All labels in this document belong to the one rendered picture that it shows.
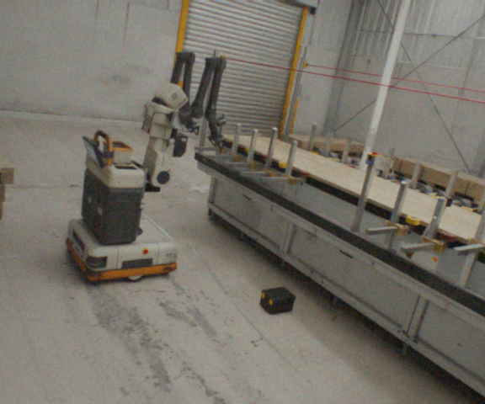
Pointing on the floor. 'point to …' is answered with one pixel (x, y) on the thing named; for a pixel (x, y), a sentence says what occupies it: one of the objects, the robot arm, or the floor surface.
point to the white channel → (385, 81)
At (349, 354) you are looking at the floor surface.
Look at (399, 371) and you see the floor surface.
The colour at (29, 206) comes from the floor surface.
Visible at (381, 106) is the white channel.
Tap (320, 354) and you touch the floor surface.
